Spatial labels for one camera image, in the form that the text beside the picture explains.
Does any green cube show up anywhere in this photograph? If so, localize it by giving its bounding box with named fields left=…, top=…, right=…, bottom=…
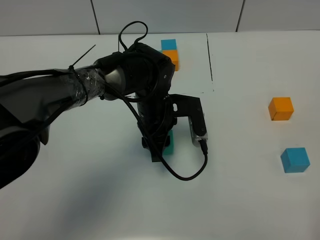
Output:
left=162, top=129, right=174, bottom=156

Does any black left camera cable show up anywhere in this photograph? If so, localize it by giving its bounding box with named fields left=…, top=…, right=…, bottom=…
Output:
left=99, top=20, right=209, bottom=182

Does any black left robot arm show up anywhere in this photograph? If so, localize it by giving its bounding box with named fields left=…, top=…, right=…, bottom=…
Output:
left=0, top=42, right=175, bottom=187

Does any template blue cube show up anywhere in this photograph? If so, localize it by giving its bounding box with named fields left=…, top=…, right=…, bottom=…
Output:
left=161, top=39, right=177, bottom=51

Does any template orange cube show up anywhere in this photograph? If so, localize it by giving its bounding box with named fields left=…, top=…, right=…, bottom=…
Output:
left=162, top=49, right=180, bottom=72

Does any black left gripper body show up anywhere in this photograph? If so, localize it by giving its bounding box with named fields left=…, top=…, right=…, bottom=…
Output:
left=137, top=94, right=177, bottom=150

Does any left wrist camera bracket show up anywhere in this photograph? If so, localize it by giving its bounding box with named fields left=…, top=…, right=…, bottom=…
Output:
left=169, top=94, right=208, bottom=147

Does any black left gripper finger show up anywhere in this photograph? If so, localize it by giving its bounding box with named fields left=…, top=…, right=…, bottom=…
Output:
left=150, top=147, right=163, bottom=163

